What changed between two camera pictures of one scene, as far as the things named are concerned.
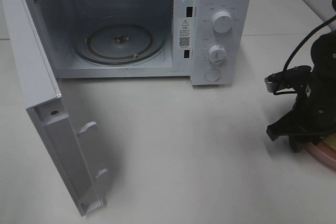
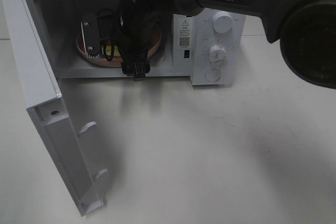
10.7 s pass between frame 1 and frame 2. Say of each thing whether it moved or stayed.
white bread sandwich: moved
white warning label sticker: stayed
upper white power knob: stayed
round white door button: stayed
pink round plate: moved
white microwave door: stayed
